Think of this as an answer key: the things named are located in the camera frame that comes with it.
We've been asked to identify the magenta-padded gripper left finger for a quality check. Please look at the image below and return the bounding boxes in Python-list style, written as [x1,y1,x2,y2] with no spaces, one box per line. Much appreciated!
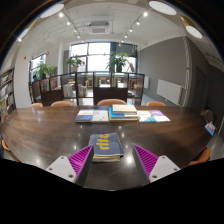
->
[45,144,95,184]

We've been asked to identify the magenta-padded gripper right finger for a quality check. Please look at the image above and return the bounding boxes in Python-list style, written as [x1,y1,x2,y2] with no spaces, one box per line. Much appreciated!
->
[132,144,181,187]

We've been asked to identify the purple booklet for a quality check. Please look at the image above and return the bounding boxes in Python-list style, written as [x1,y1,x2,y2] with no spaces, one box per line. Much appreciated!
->
[148,109,171,123]

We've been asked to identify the blue and white book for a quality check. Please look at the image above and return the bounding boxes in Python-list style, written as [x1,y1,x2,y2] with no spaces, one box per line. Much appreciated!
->
[74,109,95,124]

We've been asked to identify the large blue-covered book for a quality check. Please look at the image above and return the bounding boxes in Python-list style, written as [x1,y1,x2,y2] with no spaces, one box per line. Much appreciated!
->
[108,106,139,122]

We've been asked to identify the beige book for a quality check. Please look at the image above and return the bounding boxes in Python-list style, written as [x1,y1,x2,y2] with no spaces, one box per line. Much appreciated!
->
[111,104,138,115]

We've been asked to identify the orange chairs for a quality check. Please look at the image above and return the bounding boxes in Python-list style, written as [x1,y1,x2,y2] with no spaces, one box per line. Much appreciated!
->
[0,98,212,167]

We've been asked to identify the dark open shelf unit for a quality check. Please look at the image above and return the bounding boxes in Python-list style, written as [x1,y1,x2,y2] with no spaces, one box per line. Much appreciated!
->
[30,71,146,107]

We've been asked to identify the potted green plant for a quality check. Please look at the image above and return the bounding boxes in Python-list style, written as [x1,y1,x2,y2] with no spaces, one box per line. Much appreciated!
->
[33,62,57,80]
[65,54,86,74]
[106,51,131,73]

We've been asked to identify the ceiling air conditioner unit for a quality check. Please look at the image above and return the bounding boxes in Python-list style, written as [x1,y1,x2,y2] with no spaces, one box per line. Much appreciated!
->
[87,21,111,35]

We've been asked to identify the ceiling track spotlights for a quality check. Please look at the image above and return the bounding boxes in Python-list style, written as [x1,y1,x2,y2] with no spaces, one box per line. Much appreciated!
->
[57,11,149,38]

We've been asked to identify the round white ceiling lights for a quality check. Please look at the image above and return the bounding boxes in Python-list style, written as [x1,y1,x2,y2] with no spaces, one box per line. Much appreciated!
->
[16,0,204,43]

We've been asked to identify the white wall radiator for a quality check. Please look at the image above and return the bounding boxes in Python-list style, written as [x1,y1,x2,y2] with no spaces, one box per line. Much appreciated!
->
[156,78,184,106]

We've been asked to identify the wall bookshelf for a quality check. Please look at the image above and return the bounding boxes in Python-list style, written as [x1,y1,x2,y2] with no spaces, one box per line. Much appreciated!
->
[0,67,17,116]

